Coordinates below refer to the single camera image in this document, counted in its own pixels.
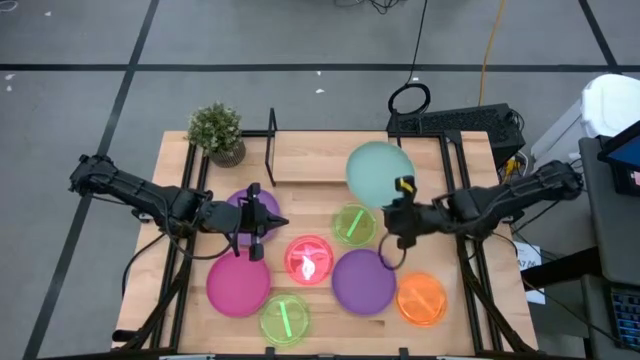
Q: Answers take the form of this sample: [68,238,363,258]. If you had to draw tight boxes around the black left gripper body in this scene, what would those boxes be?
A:
[199,182,266,262]

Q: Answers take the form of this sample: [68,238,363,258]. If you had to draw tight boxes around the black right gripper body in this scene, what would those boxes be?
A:
[398,175,454,250]

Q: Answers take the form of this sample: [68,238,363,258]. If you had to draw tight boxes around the purple plastic plate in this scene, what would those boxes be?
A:
[331,248,398,317]
[225,187,282,247]

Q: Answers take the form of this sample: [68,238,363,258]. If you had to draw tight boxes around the green transparent plastic plate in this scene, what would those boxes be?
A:
[259,293,311,348]
[332,203,379,248]

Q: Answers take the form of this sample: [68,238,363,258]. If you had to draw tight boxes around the light teal plastic plate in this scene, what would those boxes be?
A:
[345,141,416,210]

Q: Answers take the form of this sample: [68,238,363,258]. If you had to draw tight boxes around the red transparent plastic plate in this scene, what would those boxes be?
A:
[283,234,335,286]

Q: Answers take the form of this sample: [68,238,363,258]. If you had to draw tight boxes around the magenta plastic plate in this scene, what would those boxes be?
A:
[206,250,273,319]

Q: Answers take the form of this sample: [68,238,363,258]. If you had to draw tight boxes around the orange transparent plastic plate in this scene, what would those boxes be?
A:
[395,272,449,328]

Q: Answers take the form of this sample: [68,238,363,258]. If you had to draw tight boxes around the artificial plant in ribbed pot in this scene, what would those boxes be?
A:
[185,101,247,169]

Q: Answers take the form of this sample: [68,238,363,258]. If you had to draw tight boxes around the white paper sheet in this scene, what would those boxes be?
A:
[513,241,547,306]

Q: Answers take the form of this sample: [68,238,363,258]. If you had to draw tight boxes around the grey cart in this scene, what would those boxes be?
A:
[578,137,640,360]

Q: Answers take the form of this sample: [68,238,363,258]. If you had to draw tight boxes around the tablet with blue screen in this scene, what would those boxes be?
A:
[597,119,640,197]

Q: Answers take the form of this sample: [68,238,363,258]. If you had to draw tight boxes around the white plastic bin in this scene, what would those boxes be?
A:
[579,73,640,140]

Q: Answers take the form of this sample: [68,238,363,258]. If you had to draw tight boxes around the black keypad device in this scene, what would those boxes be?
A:
[607,284,640,351]

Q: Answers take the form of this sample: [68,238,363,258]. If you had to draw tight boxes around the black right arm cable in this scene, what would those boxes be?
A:
[378,232,407,272]

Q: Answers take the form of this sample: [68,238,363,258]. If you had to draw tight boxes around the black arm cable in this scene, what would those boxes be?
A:
[121,199,241,301]
[378,232,407,272]

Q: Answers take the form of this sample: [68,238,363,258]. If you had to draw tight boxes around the black wire dish rack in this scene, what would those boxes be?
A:
[264,107,404,187]

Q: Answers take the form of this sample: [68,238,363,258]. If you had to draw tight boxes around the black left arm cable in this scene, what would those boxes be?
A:
[121,199,241,301]

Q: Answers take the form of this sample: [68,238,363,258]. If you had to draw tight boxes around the black coiled cable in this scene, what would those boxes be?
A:
[387,0,432,117]

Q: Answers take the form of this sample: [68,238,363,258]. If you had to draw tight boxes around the yellow cable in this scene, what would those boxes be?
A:
[478,0,509,107]

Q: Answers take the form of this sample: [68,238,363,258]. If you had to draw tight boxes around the tangled black cables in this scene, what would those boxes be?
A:
[333,0,401,15]

